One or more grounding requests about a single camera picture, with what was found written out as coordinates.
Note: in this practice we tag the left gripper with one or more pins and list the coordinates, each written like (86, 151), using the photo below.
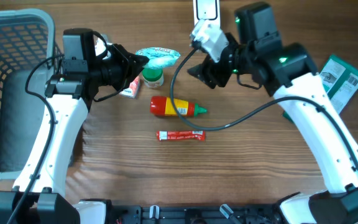
(130, 61)

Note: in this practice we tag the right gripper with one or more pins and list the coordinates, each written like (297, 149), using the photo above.
(211, 70)

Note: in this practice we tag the mint wet wipes pack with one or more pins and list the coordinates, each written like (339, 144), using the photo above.
(159, 57)

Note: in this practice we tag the green lid spice jar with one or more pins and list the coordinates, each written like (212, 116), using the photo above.
(153, 78)

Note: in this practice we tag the orange snack packet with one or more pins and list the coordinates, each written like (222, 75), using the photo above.
(132, 90)

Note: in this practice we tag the red sauce bottle green cap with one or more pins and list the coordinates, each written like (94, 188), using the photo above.
(164, 106)

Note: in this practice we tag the red snack bar wrapper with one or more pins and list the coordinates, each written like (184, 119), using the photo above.
(180, 135)

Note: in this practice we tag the green 3M gloves package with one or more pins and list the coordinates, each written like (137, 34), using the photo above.
(340, 80)

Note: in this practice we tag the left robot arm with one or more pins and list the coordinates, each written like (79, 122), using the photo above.
(38, 194)

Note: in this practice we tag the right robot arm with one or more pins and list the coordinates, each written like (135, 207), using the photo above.
(290, 77)

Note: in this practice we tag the white barcode scanner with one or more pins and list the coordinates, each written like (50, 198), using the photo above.
(207, 9)

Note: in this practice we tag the grey plastic mesh basket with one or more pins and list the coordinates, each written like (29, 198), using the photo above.
(27, 60)

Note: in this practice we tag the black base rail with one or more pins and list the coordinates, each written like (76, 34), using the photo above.
(131, 214)

